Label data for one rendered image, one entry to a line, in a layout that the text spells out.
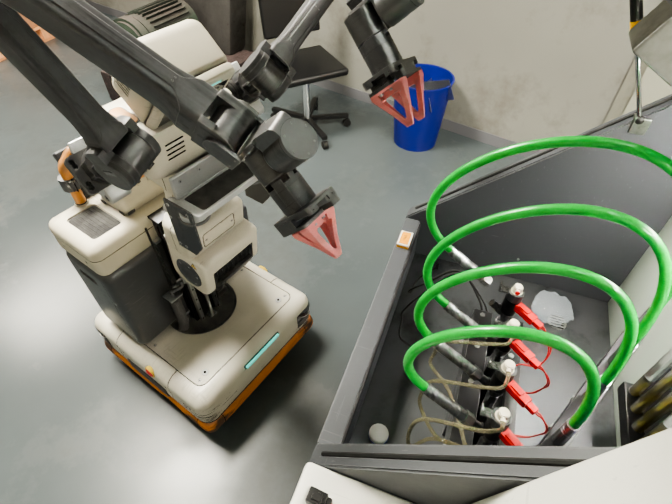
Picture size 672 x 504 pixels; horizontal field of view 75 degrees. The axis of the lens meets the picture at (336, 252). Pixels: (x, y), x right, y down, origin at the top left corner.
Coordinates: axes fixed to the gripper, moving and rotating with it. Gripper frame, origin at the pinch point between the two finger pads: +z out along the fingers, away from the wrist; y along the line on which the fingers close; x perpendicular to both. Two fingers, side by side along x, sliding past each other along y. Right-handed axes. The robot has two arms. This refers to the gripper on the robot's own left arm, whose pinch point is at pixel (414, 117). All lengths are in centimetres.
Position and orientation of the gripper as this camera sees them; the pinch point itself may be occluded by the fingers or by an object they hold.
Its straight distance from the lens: 81.6
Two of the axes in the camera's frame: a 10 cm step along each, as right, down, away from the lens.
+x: -6.9, 2.8, 6.6
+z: 5.0, 8.5, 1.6
